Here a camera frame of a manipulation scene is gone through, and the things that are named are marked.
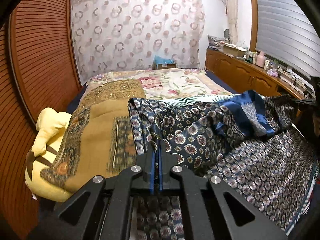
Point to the long wooden sideboard cabinet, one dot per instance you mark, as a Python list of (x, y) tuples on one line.
[(242, 76)]

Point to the open cardboard box on cabinet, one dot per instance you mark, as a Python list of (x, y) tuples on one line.
[(233, 50)]

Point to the purple tissue pouch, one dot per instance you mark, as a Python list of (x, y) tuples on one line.
[(272, 72)]

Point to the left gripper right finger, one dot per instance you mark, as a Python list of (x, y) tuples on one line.
[(210, 208)]

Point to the grey window roller blind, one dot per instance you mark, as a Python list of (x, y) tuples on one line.
[(285, 33)]

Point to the palm leaf print sheet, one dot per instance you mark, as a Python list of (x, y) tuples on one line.
[(197, 99)]

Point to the brown louvered wardrobe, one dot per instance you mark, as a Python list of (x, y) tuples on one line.
[(37, 71)]

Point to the pink circle-patterned curtain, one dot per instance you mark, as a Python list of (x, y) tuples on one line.
[(123, 35)]

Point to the floral beige quilt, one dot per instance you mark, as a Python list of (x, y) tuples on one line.
[(170, 82)]

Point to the cardboard box with blue cloth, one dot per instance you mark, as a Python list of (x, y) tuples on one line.
[(162, 63)]

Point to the tied beige window curtain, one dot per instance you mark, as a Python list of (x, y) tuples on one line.
[(232, 14)]

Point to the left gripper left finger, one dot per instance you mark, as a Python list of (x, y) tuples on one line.
[(102, 208)]

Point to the navy circle-patterned satin top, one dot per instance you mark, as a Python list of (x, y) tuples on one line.
[(220, 149)]

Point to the gold patterned folded blanket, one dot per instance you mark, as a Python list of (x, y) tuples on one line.
[(99, 139)]

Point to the yellow plush toy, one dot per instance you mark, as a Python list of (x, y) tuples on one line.
[(50, 126)]

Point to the pink thermos jug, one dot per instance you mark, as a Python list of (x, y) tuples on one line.
[(260, 59)]

